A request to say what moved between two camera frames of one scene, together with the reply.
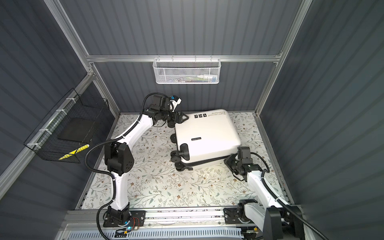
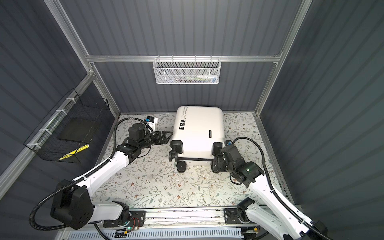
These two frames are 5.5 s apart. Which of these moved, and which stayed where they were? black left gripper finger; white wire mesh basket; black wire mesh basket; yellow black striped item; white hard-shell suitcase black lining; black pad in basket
Moved: white hard-shell suitcase black lining; black left gripper finger
Stayed: black pad in basket; white wire mesh basket; yellow black striped item; black wire mesh basket
